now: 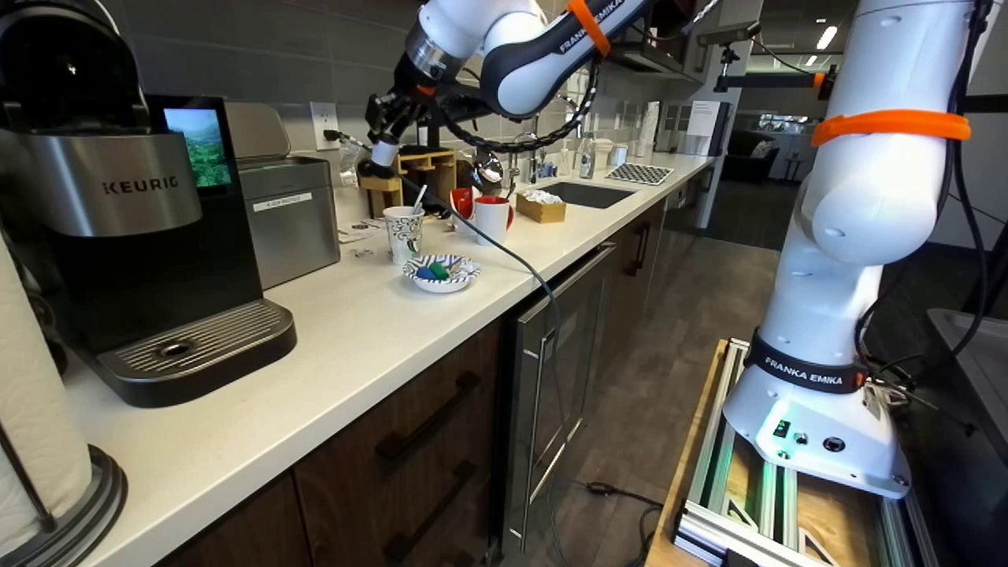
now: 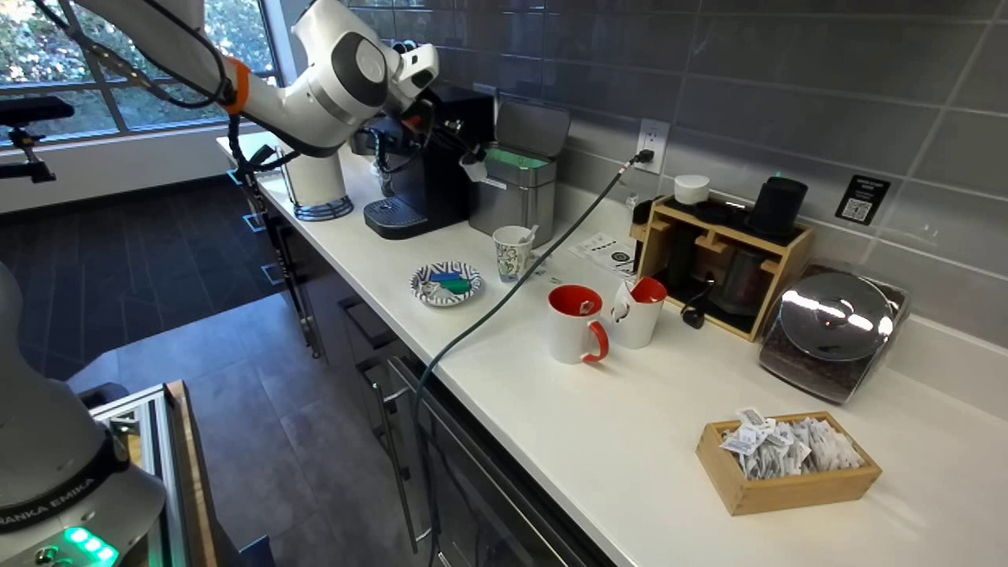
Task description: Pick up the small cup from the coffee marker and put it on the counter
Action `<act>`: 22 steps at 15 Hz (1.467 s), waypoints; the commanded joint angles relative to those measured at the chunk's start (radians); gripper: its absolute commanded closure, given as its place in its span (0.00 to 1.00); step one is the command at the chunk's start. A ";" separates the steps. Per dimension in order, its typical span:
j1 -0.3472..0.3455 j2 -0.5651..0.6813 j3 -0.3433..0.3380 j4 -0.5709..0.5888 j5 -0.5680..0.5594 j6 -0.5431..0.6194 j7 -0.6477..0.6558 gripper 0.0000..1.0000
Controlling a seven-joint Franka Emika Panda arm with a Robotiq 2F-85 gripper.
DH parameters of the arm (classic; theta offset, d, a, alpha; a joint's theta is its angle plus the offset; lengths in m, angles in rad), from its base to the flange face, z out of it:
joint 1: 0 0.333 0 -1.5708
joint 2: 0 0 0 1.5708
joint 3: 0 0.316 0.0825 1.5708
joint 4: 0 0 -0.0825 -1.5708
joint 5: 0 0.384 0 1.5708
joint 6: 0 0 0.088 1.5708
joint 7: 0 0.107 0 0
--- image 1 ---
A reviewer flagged white patterned paper cup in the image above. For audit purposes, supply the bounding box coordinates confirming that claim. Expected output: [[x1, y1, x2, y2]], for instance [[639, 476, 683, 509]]
[[383, 202, 429, 269]]

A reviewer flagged black paper towel holder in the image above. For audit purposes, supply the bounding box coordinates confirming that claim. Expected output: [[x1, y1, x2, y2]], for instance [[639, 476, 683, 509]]
[[0, 445, 133, 567]]

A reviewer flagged blue patterned small plate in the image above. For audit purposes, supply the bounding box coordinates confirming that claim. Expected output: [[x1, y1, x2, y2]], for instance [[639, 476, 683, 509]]
[[402, 247, 479, 296]]

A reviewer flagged grey metal tea box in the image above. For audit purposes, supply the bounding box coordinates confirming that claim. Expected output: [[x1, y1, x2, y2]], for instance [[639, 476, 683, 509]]
[[224, 99, 343, 292]]

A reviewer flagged white wall outlet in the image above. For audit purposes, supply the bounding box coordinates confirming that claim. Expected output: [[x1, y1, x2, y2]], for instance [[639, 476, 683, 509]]
[[310, 99, 341, 151]]

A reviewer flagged white coffee pod maroon lid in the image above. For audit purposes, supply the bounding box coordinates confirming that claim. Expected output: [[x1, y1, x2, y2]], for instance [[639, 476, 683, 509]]
[[368, 135, 402, 173]]

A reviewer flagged stainless dishwasher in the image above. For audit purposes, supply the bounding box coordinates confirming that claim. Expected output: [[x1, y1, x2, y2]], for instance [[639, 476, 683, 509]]
[[501, 245, 619, 555]]

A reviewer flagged wooden sachet box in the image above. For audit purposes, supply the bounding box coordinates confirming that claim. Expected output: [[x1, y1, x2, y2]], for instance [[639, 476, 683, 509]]
[[513, 186, 570, 227]]

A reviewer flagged black silver Keurig coffee maker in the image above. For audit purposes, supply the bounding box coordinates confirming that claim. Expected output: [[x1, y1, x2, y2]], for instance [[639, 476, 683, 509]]
[[0, 0, 301, 410]]

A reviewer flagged orange strap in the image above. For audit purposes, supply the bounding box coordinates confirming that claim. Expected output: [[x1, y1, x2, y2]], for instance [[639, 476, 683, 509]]
[[809, 108, 974, 151], [563, 0, 616, 60]]

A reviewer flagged white paper towel roll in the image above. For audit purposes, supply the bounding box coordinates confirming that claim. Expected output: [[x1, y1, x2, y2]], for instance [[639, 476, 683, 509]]
[[0, 233, 99, 559]]

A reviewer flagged dark wood counter cabinet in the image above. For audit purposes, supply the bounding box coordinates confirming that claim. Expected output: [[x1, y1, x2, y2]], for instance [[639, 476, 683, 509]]
[[155, 154, 720, 567]]

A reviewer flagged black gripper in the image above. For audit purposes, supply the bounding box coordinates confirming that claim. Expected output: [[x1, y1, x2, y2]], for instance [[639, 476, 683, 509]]
[[356, 60, 433, 179]]

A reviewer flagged black power cable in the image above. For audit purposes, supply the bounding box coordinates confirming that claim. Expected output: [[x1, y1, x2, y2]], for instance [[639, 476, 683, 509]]
[[444, 206, 563, 319]]

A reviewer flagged black robot cable hose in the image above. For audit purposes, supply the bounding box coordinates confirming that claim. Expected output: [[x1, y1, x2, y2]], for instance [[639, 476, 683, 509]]
[[422, 60, 603, 154]]

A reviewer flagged white mug red handle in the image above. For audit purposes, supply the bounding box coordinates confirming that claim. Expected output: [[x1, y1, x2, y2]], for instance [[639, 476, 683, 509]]
[[465, 190, 516, 239]]

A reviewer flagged black counter sink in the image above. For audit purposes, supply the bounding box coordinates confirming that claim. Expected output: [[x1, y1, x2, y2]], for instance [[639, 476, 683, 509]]
[[538, 179, 639, 212]]

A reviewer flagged grey dish drying mat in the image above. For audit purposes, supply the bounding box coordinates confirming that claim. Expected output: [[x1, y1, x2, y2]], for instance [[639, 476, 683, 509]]
[[604, 159, 673, 190]]

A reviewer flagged wooden countertop organizer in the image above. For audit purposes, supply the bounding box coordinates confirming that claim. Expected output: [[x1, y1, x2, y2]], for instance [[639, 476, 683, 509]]
[[358, 143, 463, 221]]

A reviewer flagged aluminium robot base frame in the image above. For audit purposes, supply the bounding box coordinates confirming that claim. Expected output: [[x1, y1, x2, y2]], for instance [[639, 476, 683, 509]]
[[643, 334, 943, 567]]

